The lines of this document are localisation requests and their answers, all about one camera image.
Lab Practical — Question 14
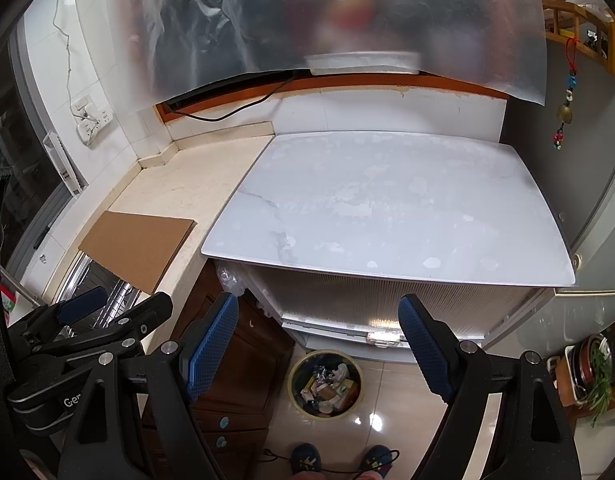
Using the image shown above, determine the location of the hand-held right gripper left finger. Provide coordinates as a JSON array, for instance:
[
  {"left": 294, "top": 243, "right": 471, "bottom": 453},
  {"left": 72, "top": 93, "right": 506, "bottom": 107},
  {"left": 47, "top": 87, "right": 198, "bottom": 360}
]
[{"left": 57, "top": 291, "right": 240, "bottom": 480}]

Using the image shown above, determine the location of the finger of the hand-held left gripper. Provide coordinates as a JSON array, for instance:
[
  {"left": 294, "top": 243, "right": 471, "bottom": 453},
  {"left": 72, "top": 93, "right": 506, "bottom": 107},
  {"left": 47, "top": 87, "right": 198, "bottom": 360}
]
[
  {"left": 7, "top": 287, "right": 108, "bottom": 343},
  {"left": 24, "top": 291, "right": 174, "bottom": 362}
]

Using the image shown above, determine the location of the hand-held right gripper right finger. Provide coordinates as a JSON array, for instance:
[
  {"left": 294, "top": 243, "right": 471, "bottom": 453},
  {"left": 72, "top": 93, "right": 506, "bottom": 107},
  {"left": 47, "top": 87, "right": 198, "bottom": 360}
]
[{"left": 397, "top": 294, "right": 583, "bottom": 480}]

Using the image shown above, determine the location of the round yellow trash bin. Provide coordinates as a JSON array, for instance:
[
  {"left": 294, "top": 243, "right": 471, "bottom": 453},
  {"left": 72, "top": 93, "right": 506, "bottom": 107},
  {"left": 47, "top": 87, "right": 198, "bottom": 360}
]
[{"left": 287, "top": 350, "right": 363, "bottom": 418}]

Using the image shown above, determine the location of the brown wooden cabinet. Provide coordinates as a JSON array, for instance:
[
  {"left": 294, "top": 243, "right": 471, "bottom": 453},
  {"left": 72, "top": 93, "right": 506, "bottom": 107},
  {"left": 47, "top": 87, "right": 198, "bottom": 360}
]
[{"left": 140, "top": 260, "right": 295, "bottom": 480}]

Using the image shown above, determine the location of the brown cardboard sheet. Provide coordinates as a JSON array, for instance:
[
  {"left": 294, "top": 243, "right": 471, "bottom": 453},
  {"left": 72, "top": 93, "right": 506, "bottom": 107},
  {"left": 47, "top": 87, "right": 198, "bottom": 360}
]
[{"left": 78, "top": 211, "right": 197, "bottom": 295}]

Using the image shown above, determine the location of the ribbed white panel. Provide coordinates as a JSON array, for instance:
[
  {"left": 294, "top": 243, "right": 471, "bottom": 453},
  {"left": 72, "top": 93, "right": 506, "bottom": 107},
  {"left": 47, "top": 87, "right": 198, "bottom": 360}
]
[{"left": 214, "top": 260, "right": 555, "bottom": 361}]

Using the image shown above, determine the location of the pile of discarded packaging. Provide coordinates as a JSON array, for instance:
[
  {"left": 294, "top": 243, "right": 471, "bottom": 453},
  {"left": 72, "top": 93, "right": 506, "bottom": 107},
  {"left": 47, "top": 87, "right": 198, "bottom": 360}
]
[{"left": 300, "top": 362, "right": 361, "bottom": 408}]

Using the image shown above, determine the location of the person's right shoe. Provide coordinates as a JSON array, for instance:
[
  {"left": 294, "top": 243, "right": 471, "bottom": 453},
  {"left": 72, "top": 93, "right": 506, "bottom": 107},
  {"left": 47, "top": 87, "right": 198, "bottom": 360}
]
[{"left": 360, "top": 444, "right": 394, "bottom": 476}]

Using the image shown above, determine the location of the person's shoe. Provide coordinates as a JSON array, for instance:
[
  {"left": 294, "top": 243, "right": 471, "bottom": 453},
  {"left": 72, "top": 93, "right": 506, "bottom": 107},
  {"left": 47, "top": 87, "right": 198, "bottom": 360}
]
[
  {"left": 288, "top": 442, "right": 323, "bottom": 475},
  {"left": 360, "top": 444, "right": 394, "bottom": 476}
]

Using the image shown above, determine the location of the white window latch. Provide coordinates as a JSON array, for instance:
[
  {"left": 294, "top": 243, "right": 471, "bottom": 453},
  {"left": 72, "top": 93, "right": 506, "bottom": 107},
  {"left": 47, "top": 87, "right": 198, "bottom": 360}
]
[{"left": 43, "top": 132, "right": 82, "bottom": 195}]

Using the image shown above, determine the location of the person's left shoe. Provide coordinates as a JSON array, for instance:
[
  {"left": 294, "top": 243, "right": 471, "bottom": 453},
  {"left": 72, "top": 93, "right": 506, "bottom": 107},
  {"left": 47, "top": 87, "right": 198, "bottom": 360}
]
[{"left": 288, "top": 442, "right": 323, "bottom": 475}]

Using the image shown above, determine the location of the green plant sprig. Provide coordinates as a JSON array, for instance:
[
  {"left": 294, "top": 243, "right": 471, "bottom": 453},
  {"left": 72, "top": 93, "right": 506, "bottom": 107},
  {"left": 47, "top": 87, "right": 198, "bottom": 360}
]
[{"left": 585, "top": 340, "right": 615, "bottom": 428}]

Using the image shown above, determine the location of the grey refrigerator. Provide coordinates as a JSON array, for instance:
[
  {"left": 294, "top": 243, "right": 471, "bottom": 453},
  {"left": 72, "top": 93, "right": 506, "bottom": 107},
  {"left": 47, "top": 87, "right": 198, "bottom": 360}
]
[{"left": 487, "top": 35, "right": 615, "bottom": 351}]

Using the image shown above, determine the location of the hanging bell charm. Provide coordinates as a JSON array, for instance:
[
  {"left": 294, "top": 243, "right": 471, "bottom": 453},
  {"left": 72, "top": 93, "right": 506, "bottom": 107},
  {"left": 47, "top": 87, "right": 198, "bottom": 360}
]
[{"left": 552, "top": 35, "right": 581, "bottom": 151}]

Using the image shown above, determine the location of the translucent plastic sheet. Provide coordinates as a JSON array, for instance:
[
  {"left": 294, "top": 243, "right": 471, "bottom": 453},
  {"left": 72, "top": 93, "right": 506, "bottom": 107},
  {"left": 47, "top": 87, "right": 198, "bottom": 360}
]
[{"left": 107, "top": 0, "right": 551, "bottom": 108}]

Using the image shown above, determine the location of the metal wire dish rack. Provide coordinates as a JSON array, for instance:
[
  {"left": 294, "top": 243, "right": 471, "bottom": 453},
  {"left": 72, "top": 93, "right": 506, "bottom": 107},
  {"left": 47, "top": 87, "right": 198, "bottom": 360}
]
[{"left": 62, "top": 255, "right": 143, "bottom": 341}]

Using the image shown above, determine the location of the white wall socket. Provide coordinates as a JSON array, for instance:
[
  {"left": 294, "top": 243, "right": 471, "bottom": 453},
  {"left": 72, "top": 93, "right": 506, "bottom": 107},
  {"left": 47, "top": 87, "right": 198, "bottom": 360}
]
[{"left": 70, "top": 95, "right": 113, "bottom": 148}]

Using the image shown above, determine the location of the grey metal window frame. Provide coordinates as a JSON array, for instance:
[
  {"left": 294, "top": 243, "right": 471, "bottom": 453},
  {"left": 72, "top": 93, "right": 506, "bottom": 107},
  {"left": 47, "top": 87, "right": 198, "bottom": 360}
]
[{"left": 0, "top": 20, "right": 85, "bottom": 311}]

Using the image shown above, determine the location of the black cable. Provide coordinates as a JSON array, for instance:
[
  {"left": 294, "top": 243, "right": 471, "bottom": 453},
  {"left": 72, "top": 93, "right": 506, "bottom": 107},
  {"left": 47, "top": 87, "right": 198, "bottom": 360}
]
[{"left": 164, "top": 72, "right": 300, "bottom": 122}]

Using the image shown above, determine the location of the thin white cable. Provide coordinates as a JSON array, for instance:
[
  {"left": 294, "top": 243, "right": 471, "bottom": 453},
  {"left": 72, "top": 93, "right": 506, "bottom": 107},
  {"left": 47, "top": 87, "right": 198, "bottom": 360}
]
[{"left": 51, "top": 0, "right": 84, "bottom": 121}]

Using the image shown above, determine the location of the wooden wall shelf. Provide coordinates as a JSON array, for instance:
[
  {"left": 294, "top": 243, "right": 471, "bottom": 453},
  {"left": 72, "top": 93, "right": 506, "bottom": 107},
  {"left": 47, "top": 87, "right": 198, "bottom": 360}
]
[{"left": 542, "top": 0, "right": 615, "bottom": 81}]

